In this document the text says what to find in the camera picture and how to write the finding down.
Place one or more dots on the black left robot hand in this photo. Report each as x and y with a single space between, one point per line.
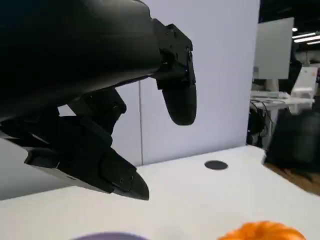
62 50

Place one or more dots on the orange and white bread roll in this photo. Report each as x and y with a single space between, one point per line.
262 231

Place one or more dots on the desk partition screen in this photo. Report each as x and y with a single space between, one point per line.
225 75

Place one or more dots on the black round table grommet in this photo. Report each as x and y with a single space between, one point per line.
216 165

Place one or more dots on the lilac plate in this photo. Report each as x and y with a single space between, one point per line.
110 236

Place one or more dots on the white monitor back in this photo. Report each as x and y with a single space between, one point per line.
275 50

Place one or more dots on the white background desk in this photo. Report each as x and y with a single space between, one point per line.
280 98

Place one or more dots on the ceiling light strips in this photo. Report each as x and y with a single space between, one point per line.
306 38

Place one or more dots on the white box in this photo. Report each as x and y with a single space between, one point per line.
306 80

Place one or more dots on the black office chair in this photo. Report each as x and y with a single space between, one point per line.
292 140

